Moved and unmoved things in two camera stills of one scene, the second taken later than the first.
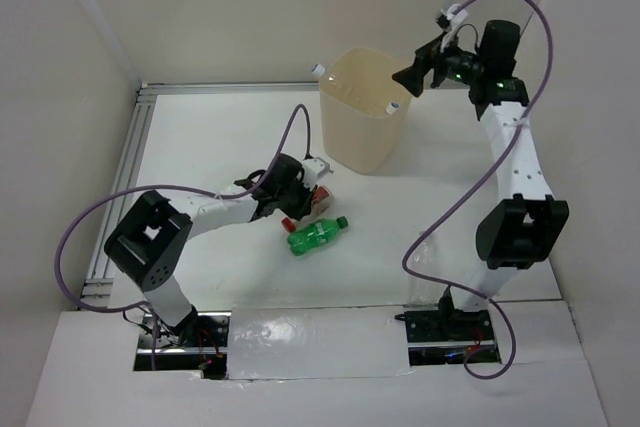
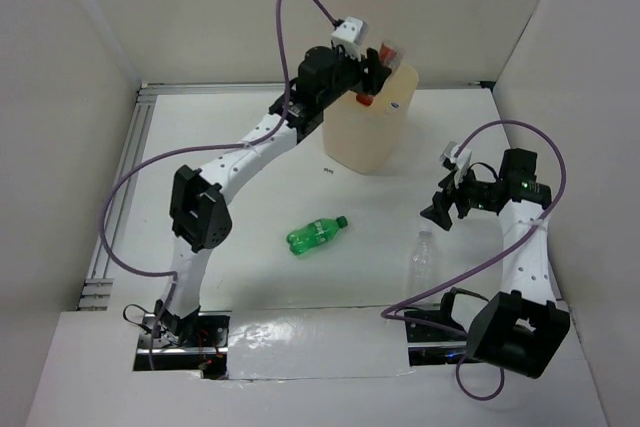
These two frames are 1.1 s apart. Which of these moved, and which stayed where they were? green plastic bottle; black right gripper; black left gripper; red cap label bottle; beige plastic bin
Moved: black right gripper; black left gripper; red cap label bottle
Stayed: green plastic bottle; beige plastic bin
